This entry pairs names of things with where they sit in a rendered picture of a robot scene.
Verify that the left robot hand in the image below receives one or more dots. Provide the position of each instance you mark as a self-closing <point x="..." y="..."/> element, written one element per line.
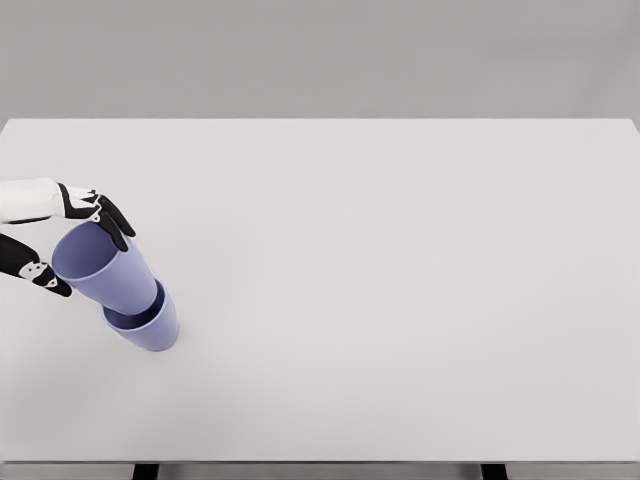
<point x="30" y="201"/>

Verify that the blue plastic cup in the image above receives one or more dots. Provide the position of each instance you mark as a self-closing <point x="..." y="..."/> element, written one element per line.
<point x="107" y="280"/>
<point x="159" y="330"/>

